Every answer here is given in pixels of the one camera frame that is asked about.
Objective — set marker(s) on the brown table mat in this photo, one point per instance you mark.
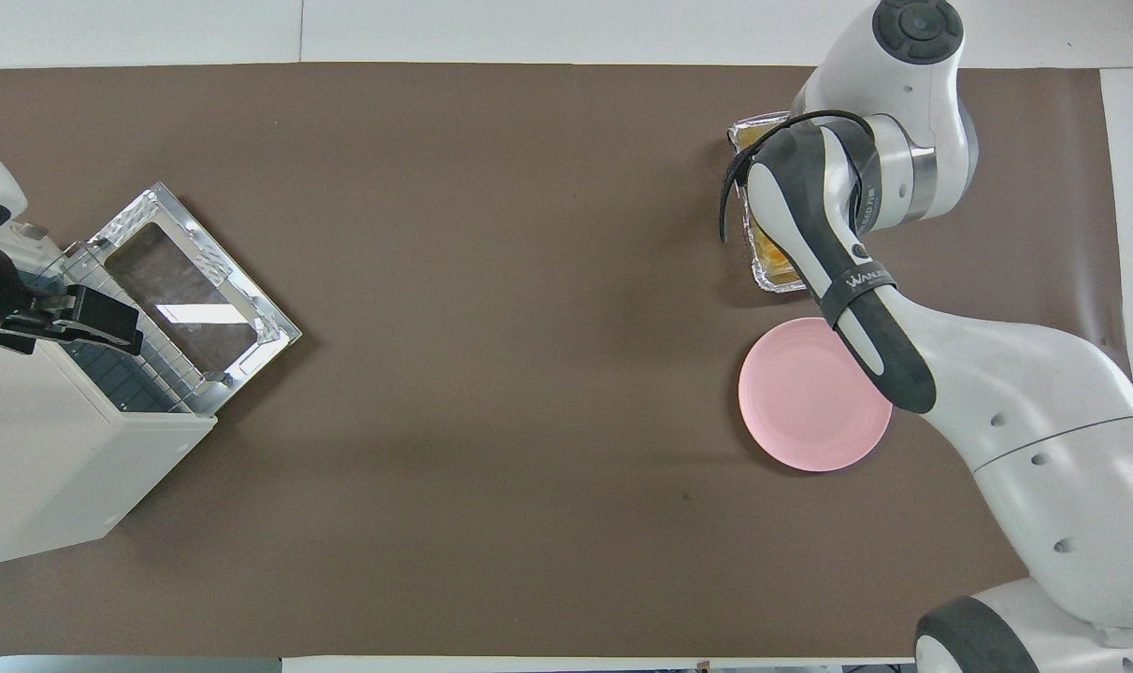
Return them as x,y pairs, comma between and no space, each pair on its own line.
482,374

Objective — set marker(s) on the aluminium foil tray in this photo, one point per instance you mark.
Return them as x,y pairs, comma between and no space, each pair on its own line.
758,271

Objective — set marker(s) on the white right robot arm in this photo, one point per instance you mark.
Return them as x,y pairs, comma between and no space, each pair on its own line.
1025,393

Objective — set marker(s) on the pink round plate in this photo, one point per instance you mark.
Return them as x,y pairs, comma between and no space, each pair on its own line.
800,402

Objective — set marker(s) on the glass oven door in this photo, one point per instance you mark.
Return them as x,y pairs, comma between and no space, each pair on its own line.
202,299

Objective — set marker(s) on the white toaster oven body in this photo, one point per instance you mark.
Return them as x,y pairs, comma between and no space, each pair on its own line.
43,467

